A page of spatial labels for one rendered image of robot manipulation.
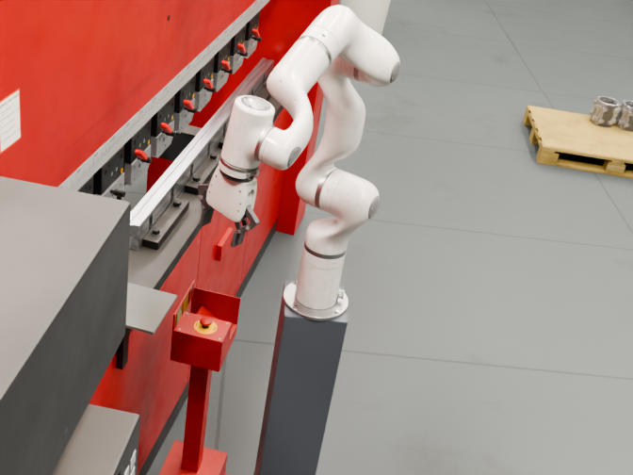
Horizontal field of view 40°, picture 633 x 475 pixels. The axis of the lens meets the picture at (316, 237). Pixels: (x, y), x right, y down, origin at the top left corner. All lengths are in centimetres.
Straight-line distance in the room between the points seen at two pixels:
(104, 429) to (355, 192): 121
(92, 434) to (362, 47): 115
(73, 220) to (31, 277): 12
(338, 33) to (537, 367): 259
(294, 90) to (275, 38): 249
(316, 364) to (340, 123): 75
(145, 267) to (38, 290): 193
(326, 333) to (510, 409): 160
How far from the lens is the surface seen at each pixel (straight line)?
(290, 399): 266
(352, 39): 201
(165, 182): 310
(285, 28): 428
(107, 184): 246
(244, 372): 378
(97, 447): 122
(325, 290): 245
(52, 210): 102
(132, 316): 241
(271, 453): 282
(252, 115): 175
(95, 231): 98
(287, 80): 185
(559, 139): 632
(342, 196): 227
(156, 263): 284
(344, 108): 217
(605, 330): 466
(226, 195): 186
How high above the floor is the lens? 248
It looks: 31 degrees down
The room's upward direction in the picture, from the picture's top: 10 degrees clockwise
